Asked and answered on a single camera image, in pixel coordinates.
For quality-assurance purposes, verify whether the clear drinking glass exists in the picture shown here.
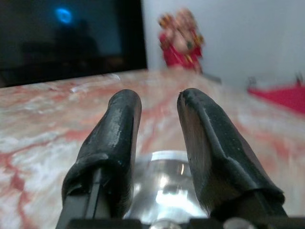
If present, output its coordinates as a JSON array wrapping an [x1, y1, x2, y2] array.
[[123, 150, 208, 219]]

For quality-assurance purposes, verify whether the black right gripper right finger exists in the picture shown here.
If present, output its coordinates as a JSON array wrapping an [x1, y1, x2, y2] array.
[[176, 88, 287, 218]]

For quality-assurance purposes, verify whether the red table cloth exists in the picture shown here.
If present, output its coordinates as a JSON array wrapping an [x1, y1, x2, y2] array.
[[246, 82, 305, 115]]

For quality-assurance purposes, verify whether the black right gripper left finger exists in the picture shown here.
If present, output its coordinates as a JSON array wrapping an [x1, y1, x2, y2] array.
[[56, 89, 142, 229]]

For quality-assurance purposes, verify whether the black television screen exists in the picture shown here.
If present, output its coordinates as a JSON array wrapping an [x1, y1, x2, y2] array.
[[0, 0, 148, 88]]

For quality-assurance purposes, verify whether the red and gold figurine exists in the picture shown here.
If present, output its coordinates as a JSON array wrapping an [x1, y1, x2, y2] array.
[[157, 7, 205, 72]]

